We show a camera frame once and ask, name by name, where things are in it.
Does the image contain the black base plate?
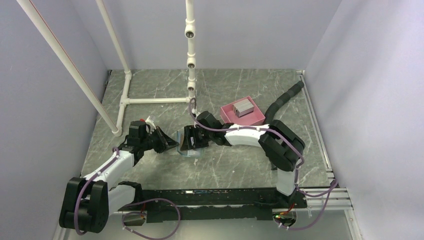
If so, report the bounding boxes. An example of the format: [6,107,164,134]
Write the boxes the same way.
[121,187,307,223]

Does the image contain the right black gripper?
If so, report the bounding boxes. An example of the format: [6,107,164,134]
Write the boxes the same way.
[180,124,213,151]

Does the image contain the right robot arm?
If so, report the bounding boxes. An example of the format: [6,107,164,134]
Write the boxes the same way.
[177,111,306,208]

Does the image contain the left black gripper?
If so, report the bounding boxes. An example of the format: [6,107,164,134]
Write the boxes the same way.
[140,126,179,154]

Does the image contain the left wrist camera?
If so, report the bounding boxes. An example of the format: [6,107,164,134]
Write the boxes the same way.
[126,116,156,146]

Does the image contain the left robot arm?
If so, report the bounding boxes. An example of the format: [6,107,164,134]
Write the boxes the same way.
[58,121,178,235]

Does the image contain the grey card stack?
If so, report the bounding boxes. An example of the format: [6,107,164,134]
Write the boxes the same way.
[232,98,255,118]

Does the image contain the white pvc pipe frame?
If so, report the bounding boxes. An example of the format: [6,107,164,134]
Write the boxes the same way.
[17,0,197,137]

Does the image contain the black corrugated hose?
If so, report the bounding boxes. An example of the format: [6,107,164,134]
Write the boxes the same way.
[263,80,305,122]

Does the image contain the green card holder wallet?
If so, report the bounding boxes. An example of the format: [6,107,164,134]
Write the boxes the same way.
[176,131,204,158]

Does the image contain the pink plastic tray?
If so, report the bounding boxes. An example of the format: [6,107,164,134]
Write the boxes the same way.
[220,96,265,126]

